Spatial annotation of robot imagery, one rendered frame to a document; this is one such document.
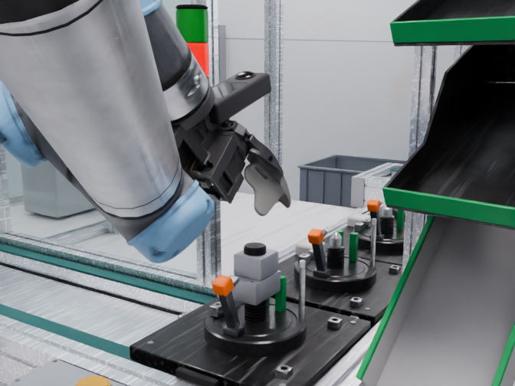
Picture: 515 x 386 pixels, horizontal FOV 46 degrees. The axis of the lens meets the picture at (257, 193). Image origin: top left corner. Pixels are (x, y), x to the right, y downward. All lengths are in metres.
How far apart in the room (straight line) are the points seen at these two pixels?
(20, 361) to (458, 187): 0.62
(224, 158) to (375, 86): 3.73
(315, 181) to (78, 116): 2.56
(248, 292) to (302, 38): 3.28
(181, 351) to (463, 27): 0.51
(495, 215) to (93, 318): 0.69
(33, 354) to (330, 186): 2.10
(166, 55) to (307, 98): 3.46
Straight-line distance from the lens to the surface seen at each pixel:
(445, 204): 0.59
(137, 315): 1.05
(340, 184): 2.77
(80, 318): 1.06
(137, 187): 0.40
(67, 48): 0.26
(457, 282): 0.71
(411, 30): 0.59
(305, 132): 4.03
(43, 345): 0.88
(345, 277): 1.00
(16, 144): 0.54
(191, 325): 0.87
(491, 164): 0.66
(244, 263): 0.79
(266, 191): 0.71
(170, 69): 0.58
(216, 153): 0.65
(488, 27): 0.56
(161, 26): 0.57
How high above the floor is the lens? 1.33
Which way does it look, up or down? 12 degrees down
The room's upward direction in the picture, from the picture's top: straight up
